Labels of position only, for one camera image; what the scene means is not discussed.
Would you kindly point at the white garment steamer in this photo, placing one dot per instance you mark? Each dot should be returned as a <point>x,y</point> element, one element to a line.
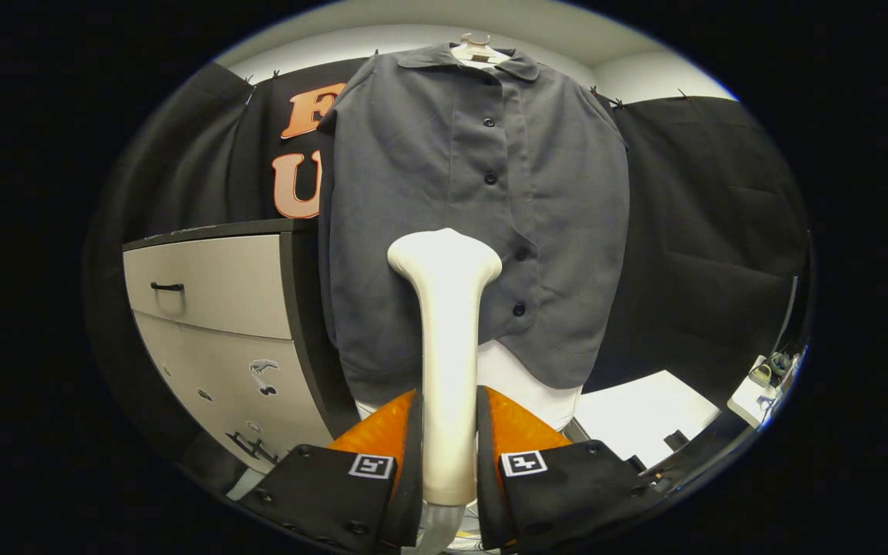
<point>448,370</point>

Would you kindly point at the grey drawer cabinet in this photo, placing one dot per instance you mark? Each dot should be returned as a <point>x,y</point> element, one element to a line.
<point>213,285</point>

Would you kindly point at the small black block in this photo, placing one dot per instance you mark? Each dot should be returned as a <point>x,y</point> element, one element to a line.
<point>676,440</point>

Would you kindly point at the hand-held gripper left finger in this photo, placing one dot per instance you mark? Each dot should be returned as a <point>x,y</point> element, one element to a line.
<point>413,478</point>

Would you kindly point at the white flat board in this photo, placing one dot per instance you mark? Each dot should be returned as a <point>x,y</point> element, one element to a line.
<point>629,416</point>

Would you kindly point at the yellowish tape roll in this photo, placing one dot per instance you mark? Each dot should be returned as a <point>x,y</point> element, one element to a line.
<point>752,378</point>

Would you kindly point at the white side table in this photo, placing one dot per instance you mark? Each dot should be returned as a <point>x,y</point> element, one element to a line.
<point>748,401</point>

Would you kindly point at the black monitor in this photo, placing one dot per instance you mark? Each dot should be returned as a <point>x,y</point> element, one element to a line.
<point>797,308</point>

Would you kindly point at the cream mannequin torso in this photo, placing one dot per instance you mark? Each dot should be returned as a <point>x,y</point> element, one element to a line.
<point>536,393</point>

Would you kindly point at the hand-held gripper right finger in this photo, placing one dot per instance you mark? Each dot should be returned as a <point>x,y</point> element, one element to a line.
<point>485,478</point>

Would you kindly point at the black backdrop cloth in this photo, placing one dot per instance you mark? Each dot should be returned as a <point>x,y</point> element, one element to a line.
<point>706,231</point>

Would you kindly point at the dark grey button shirt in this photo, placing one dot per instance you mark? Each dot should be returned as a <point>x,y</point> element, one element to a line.
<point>413,193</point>

